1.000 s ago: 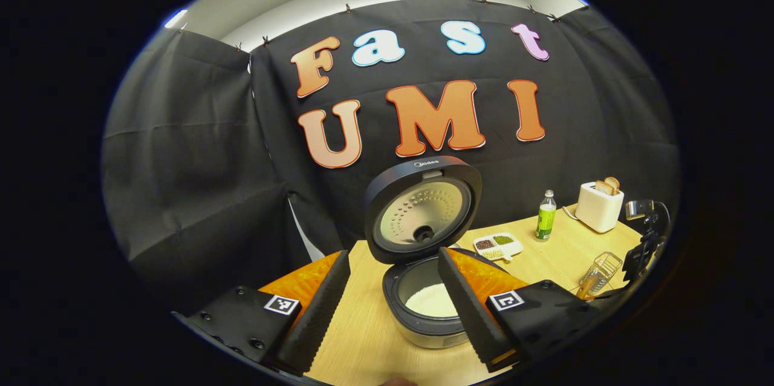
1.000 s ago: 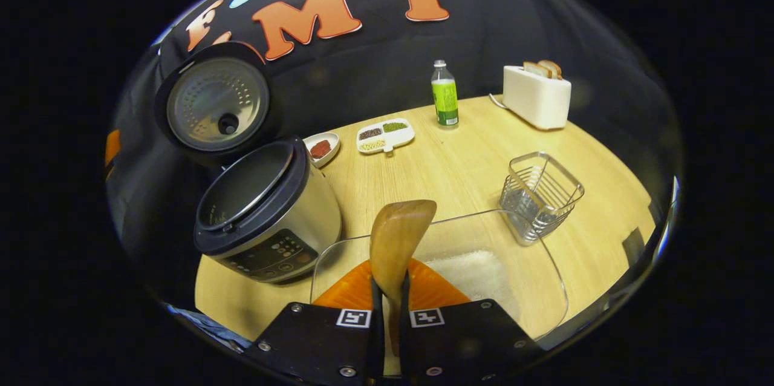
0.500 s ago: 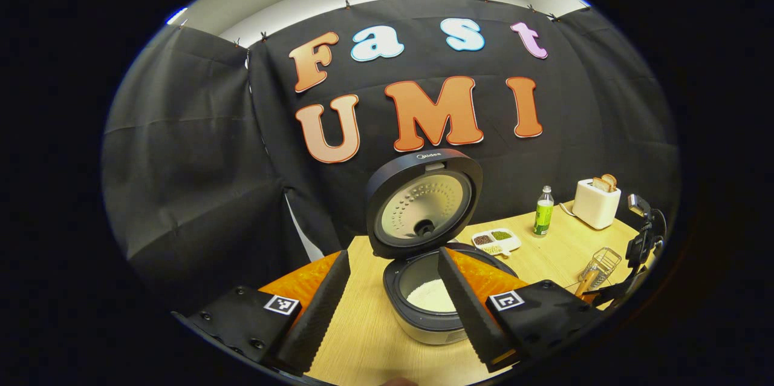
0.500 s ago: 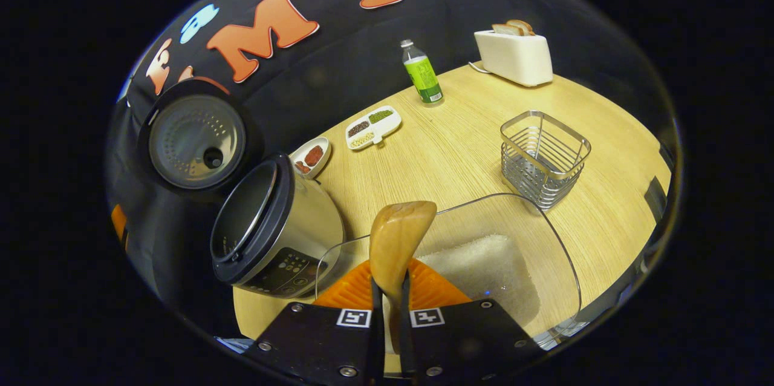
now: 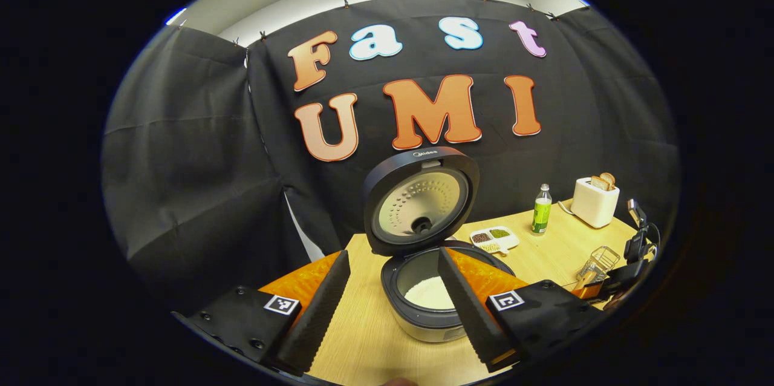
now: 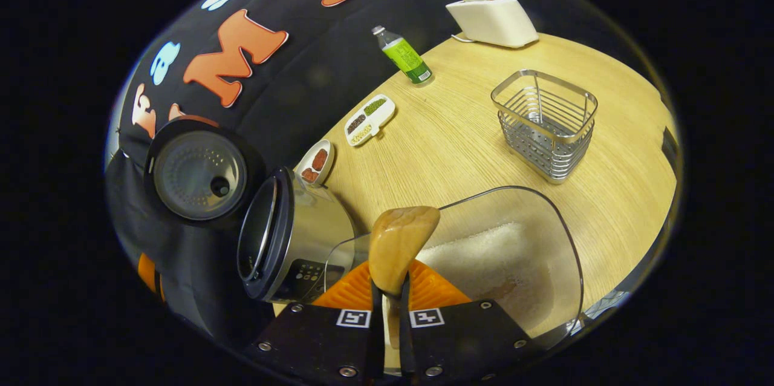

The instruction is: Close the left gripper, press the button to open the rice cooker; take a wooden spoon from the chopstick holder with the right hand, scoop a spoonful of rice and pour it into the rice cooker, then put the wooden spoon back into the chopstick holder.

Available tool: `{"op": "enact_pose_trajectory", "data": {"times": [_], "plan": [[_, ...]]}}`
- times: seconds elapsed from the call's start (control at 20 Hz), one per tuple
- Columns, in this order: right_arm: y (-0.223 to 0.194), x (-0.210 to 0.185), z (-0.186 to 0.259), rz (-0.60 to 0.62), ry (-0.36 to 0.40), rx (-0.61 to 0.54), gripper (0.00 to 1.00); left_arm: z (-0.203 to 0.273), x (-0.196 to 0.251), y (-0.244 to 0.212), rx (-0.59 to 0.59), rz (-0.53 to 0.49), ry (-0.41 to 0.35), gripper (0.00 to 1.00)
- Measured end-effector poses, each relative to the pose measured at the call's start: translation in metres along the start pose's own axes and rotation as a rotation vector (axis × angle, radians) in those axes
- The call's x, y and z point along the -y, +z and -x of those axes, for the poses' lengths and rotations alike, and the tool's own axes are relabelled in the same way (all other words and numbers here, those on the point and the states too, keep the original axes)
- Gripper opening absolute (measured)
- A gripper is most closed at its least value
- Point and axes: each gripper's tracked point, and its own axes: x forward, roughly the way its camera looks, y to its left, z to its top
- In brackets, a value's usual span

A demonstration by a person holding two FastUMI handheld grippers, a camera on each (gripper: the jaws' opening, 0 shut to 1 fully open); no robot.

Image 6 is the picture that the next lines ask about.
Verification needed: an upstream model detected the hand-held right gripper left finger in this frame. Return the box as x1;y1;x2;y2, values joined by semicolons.
251;260;385;386

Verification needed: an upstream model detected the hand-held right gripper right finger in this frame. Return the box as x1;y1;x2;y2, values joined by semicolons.
399;259;539;386

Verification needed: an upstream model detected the wooden spoon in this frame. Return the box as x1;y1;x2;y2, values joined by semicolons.
368;206;441;350

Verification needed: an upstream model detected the dark grey rice cooker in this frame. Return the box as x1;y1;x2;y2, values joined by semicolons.
143;117;357;304

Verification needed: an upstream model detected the metal wire chopstick holder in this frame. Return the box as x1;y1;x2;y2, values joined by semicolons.
490;70;599;185

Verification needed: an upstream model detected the round plate with red meat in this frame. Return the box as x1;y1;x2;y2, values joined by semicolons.
294;139;335;186

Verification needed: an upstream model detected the white divided dish with beans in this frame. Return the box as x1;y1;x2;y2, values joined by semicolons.
344;94;397;147

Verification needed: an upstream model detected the green drink bottle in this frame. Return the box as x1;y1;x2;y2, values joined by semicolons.
371;25;434;85

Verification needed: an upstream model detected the white toaster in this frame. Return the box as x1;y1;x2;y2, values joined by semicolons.
446;0;539;49

